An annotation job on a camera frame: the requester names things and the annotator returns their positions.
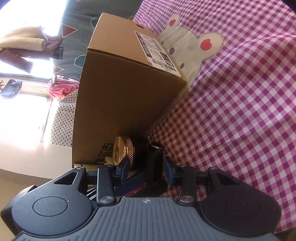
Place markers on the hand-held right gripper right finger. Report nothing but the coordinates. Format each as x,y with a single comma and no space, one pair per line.
168,170

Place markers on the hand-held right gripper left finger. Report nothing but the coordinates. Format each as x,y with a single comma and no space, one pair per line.
123,168

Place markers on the black key fob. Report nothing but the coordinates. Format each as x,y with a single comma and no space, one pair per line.
154,162

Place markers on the brown cardboard box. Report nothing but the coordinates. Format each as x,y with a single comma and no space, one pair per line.
120,81

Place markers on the black jar with gold lid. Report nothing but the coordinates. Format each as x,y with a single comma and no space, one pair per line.
122,151

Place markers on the white star-print cloth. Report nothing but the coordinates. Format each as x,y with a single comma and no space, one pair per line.
62,120

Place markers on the purple checked tablecloth with rabbit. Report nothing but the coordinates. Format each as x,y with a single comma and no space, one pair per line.
231,97

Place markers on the pink garment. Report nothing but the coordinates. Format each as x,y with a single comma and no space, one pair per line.
61,89

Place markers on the blue sheet with coloured shapes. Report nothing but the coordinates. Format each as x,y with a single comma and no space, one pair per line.
74,54

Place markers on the black bag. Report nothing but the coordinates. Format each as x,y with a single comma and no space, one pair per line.
10,87

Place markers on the maroon garment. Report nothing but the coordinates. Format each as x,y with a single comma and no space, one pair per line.
11,59

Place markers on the cream cloth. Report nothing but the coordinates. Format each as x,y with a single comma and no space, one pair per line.
23,38

